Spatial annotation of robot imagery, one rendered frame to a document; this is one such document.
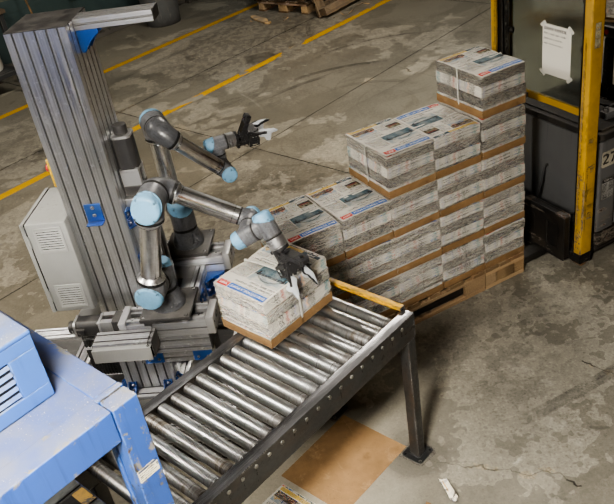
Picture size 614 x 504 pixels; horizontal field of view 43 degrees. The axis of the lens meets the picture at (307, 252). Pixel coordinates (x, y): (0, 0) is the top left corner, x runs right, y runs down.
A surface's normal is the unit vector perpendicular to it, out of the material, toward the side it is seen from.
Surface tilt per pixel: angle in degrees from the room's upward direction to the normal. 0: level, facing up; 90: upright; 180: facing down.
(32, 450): 0
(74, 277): 90
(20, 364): 90
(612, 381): 0
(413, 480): 0
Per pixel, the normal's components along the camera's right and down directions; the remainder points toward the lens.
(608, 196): 0.48, 0.41
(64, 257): -0.06, 0.55
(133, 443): 0.75, 0.27
